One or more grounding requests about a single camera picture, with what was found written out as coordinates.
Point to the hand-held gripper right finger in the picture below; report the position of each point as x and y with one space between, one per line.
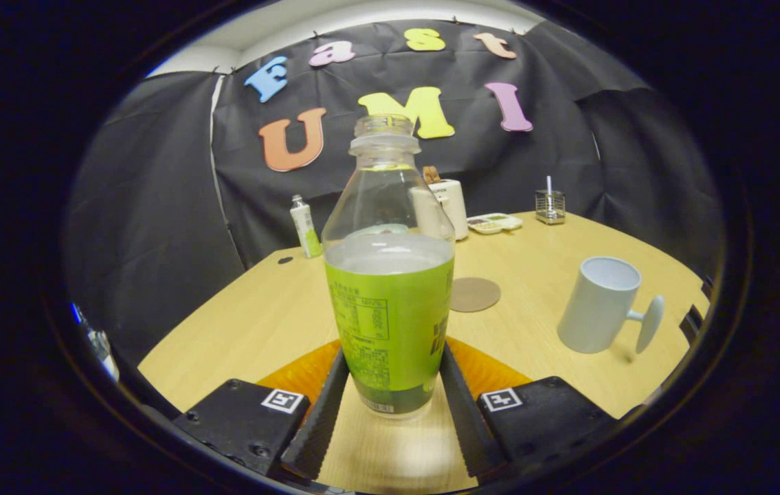
469 426

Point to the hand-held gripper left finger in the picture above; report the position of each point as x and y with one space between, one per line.
324 419

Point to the clear juice bottle green label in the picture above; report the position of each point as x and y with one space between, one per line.
390 309

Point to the round brown coaster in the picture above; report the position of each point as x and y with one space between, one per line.
475 294

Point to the small white green bottle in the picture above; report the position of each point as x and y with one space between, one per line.
306 230

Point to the wooden table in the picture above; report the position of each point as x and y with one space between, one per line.
259 323

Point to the white divided snack tray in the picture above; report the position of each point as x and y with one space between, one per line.
496 223

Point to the white toaster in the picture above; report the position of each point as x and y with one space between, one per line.
457 206

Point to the black table clamp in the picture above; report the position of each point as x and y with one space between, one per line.
691 323
708 287

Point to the brown bread slice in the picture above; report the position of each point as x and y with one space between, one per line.
431 175

